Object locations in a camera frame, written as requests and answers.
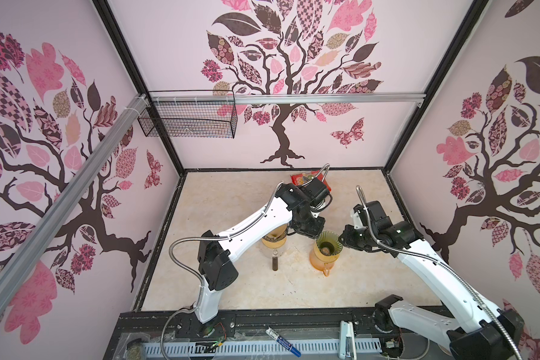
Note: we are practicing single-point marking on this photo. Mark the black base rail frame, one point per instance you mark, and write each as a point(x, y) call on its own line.
point(137, 328)

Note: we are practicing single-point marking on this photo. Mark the orange glass pitcher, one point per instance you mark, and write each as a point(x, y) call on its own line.
point(322, 262)

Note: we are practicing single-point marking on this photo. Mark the clear glass carafe brown handle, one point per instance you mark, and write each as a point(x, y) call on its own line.
point(274, 254)

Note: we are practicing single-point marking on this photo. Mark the green glass dripper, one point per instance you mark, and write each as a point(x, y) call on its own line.
point(328, 244)

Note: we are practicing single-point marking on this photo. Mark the red snack bag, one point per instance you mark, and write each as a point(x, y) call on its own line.
point(306, 177)

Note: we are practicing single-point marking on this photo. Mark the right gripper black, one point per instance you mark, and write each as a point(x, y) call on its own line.
point(345, 237)

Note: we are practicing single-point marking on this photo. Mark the white slotted cable duct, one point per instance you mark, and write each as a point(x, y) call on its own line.
point(188, 350)

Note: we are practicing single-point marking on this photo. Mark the aluminium rail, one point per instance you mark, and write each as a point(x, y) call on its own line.
point(404, 97)
point(16, 271)

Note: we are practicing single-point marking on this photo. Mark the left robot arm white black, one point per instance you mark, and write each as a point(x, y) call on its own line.
point(297, 207)

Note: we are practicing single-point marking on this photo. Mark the blue white marker pen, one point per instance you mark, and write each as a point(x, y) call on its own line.
point(283, 342)

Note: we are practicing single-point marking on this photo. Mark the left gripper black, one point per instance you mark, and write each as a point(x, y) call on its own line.
point(313, 231)

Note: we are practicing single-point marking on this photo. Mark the left aluminium rail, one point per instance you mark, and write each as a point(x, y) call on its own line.
point(16, 271)

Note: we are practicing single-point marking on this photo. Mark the black wire basket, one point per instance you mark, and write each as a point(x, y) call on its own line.
point(190, 113)

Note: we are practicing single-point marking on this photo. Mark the back aluminium rail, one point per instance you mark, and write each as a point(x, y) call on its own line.
point(404, 97)

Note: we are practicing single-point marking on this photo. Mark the brown paper coffee filter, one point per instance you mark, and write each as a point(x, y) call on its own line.
point(277, 234)

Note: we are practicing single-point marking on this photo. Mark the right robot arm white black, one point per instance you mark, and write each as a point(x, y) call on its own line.
point(476, 327)

